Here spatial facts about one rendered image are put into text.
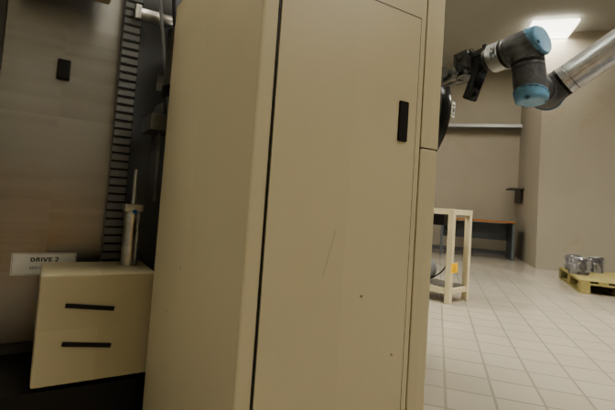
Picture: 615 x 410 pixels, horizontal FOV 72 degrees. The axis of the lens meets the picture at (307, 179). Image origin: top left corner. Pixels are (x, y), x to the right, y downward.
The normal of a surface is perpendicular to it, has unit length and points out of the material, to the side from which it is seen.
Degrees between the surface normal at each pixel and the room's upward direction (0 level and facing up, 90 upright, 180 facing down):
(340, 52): 90
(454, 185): 90
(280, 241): 90
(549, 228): 90
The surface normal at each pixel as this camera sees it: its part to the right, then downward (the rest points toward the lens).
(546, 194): -0.29, -0.07
